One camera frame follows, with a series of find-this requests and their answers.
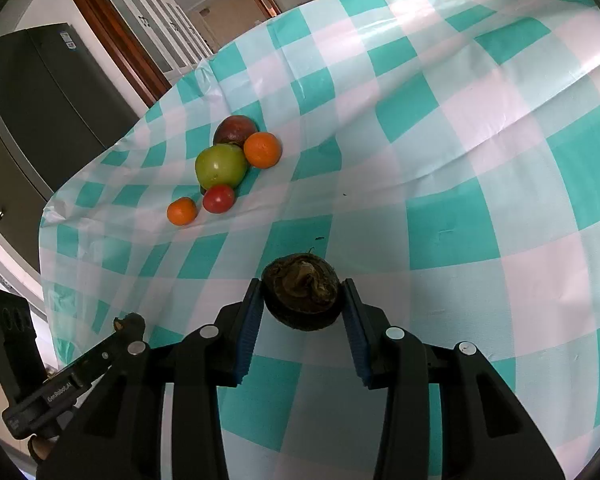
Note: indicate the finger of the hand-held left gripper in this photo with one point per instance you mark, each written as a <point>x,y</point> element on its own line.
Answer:
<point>132,329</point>

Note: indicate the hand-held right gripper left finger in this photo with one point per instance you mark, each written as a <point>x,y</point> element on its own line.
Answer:
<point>247,332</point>

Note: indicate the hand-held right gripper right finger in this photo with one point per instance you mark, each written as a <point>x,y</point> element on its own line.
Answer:
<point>355,332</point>

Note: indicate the dark brown shrivelled fruit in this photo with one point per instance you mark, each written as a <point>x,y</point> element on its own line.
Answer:
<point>300,292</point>

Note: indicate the dark red apple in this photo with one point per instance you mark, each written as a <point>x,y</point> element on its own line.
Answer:
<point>234,129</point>

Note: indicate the small tangerine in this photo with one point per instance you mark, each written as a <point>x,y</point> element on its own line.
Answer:
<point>182,211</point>

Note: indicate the red tomato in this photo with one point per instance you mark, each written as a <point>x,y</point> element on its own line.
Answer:
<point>219,199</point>

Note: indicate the teal white checkered tablecloth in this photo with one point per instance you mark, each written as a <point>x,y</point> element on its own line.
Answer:
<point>430,185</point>

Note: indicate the green apple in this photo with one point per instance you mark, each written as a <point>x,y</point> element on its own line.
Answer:
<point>221,166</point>

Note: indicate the large orange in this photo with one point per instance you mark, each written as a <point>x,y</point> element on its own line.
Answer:
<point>263,150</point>

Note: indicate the dark grey refrigerator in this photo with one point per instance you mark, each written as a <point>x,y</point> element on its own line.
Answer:
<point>45,105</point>

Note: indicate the white panelled cabinet doors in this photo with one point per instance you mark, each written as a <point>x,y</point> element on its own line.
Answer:
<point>155,25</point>

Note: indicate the brown wooden door frame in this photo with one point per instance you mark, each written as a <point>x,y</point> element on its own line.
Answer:
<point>125,50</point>

